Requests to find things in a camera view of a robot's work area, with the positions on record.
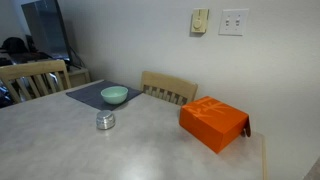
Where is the shiny silver metal tin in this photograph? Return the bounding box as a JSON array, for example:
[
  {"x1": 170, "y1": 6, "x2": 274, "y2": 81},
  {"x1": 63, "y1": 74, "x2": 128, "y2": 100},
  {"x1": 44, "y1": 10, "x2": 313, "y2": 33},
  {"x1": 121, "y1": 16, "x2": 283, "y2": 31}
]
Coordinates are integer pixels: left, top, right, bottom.
[{"x1": 96, "y1": 110, "x2": 115, "y2": 130}]

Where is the light wooden chair back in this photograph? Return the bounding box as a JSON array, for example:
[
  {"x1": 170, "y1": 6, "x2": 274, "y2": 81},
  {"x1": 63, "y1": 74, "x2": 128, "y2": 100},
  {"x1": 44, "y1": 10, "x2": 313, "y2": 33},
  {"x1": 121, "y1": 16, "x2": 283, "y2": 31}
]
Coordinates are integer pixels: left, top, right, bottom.
[{"x1": 141, "y1": 71, "x2": 198, "y2": 106}]

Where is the light wooden chair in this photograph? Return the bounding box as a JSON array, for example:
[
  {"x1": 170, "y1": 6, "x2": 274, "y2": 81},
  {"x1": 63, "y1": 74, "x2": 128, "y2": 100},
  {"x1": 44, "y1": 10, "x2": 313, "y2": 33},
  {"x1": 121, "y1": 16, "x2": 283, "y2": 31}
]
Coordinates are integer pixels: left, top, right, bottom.
[
  {"x1": 141, "y1": 71, "x2": 198, "y2": 106},
  {"x1": 0, "y1": 60, "x2": 71, "y2": 103}
]

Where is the mint green bowl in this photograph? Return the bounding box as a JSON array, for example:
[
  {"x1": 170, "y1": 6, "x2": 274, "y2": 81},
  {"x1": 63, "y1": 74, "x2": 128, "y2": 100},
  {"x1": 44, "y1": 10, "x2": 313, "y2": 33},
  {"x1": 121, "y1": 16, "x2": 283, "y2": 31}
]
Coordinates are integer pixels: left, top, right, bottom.
[{"x1": 101, "y1": 86, "x2": 128, "y2": 105}]

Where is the orange cardboard box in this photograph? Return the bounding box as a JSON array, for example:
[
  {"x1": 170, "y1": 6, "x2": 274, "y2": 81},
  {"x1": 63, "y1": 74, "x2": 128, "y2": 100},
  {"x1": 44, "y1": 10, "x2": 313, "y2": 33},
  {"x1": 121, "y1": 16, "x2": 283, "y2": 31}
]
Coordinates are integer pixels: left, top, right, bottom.
[{"x1": 179, "y1": 96, "x2": 251, "y2": 153}]

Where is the dark grey placemat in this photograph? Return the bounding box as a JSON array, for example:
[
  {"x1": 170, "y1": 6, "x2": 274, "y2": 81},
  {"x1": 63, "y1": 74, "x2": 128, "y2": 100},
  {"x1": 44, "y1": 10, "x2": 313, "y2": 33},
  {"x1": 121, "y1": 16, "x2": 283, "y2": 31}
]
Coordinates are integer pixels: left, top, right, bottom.
[{"x1": 65, "y1": 79, "x2": 143, "y2": 112}]

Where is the wooden side cabinet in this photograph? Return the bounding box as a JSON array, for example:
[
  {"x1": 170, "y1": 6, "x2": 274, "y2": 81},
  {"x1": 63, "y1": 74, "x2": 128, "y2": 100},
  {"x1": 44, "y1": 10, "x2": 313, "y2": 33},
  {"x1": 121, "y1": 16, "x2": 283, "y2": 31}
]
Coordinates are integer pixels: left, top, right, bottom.
[{"x1": 67, "y1": 66, "x2": 91, "y2": 87}]

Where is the dark leaning panel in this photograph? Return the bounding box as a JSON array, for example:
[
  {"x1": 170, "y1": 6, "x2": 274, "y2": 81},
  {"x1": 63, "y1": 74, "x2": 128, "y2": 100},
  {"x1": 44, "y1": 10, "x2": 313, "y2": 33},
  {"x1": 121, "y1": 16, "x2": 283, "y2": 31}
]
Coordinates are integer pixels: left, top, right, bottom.
[{"x1": 21, "y1": 0, "x2": 72, "y2": 64}]

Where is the light wooden chair left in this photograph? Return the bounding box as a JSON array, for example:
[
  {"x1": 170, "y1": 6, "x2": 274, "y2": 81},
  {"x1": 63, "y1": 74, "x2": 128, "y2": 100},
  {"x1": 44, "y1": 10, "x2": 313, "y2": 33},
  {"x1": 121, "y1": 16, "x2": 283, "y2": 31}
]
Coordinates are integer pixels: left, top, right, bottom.
[{"x1": 0, "y1": 60, "x2": 71, "y2": 103}]

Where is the cream wall thermostat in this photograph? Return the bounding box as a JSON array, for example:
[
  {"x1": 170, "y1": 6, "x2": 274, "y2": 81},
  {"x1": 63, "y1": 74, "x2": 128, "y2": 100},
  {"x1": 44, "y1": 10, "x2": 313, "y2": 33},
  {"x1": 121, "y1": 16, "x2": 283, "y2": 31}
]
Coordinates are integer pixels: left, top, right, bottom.
[{"x1": 191, "y1": 9, "x2": 209, "y2": 33}]

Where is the white double light switch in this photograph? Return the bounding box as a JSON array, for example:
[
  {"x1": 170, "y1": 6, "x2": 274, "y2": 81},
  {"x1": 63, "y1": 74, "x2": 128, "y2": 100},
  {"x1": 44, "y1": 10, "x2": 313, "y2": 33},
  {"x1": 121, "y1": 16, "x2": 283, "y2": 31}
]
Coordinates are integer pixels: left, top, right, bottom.
[{"x1": 219, "y1": 9, "x2": 249, "y2": 36}]

